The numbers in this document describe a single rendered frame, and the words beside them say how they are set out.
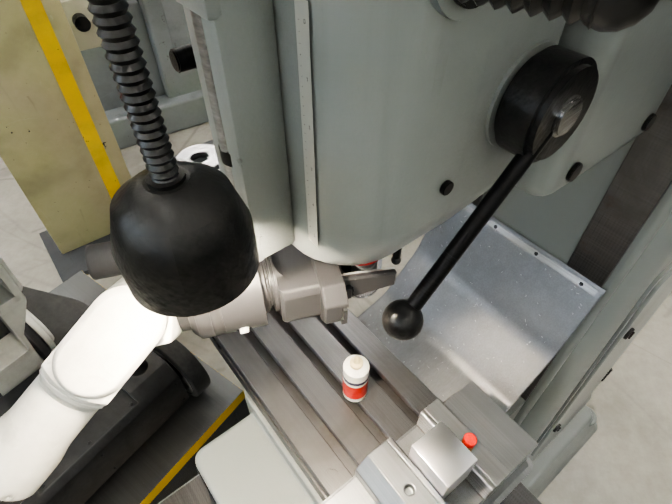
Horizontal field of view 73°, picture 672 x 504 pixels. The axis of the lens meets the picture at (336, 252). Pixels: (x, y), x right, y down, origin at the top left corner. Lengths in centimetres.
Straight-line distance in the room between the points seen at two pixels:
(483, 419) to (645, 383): 148
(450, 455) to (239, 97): 48
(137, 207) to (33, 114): 195
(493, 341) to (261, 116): 68
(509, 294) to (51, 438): 69
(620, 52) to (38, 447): 58
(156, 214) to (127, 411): 101
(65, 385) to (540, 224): 68
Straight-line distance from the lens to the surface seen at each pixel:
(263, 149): 30
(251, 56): 28
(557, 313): 84
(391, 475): 63
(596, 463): 191
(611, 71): 40
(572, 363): 98
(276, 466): 86
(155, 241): 22
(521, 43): 32
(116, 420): 121
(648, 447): 202
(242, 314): 45
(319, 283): 44
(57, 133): 221
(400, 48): 25
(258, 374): 81
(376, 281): 48
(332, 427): 76
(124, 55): 20
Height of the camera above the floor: 161
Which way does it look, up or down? 46 degrees down
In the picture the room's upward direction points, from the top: straight up
